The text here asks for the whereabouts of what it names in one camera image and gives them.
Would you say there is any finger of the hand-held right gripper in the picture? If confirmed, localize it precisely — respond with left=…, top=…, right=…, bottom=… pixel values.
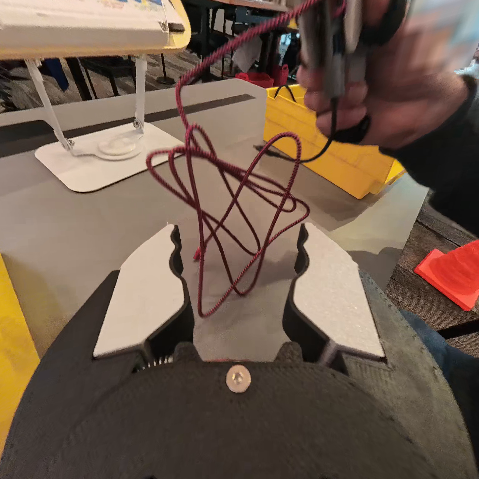
left=298, top=0, right=325, bottom=72

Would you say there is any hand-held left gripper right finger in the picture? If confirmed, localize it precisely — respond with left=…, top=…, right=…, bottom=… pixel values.
left=282, top=222, right=386, bottom=367

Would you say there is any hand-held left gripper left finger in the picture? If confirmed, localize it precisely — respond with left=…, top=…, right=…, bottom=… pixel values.
left=92, top=224, right=195, bottom=369

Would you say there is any black braided hub cable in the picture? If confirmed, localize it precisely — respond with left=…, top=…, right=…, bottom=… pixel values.
left=254, top=97, right=339, bottom=163

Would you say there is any pink braided cable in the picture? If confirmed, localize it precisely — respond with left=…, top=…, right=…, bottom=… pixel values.
left=146, top=0, right=347, bottom=318

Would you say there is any yellow plastic bin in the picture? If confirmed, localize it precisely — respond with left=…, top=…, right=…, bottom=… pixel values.
left=263, top=84, right=406, bottom=200
left=0, top=254, right=40, bottom=453

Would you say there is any person's right forearm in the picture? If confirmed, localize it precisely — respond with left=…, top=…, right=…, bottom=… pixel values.
left=380, top=75, right=479, bottom=236

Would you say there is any person's right hand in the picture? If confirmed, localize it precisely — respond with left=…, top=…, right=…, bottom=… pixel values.
left=299, top=20, right=477, bottom=151

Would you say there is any pale hanging cloth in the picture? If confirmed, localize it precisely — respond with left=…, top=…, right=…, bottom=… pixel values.
left=232, top=35, right=262, bottom=73

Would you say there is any orange traffic cone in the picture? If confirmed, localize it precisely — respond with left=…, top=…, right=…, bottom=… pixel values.
left=414, top=239, right=479, bottom=312

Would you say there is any white metal stand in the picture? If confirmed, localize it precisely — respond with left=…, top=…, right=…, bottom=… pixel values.
left=24, top=54, right=186, bottom=193

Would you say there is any black metal bar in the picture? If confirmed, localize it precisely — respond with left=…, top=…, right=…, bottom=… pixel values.
left=436, top=318, right=479, bottom=339

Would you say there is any person's leg in jeans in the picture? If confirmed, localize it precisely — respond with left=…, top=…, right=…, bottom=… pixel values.
left=400, top=310, right=479, bottom=450

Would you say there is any printed instruction sheet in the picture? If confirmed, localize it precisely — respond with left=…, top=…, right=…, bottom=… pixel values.
left=0, top=0, right=169, bottom=32

